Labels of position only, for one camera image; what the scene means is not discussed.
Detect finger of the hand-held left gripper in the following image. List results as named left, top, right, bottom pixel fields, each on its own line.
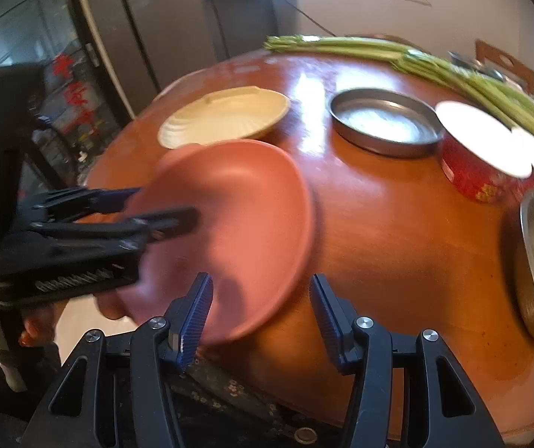
left=12, top=206, right=200, bottom=267
left=17, top=186, right=144, bottom=218

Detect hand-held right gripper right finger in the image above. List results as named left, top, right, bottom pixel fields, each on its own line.
left=309, top=273, right=505, bottom=448

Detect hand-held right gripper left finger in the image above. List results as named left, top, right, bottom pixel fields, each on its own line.
left=19, top=271, right=214, bottom=448

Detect pink plate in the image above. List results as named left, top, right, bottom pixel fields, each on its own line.
left=96, top=139, right=316, bottom=348

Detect cream ribbed plate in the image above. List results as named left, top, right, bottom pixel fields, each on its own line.
left=157, top=85, right=292, bottom=150

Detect shallow steel plate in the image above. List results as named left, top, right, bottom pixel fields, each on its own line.
left=329, top=88, right=445, bottom=158

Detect person's left hand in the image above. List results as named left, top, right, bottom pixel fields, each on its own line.
left=0, top=299, right=57, bottom=348

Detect glass door with red decals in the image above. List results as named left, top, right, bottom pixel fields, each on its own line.
left=0, top=0, right=125, bottom=169

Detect silver refrigerator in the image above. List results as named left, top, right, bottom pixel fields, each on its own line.
left=68, top=0, right=207, bottom=119

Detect green celery bunch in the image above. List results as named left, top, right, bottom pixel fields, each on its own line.
left=388, top=50, right=534, bottom=159
left=263, top=35, right=419, bottom=63

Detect steel basin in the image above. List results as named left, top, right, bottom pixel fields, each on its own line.
left=449, top=51, right=505, bottom=82

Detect wooden chair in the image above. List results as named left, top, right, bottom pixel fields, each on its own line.
left=474, top=40, right=534, bottom=91

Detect black wall cable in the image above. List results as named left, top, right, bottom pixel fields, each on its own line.
left=271, top=0, right=335, bottom=34

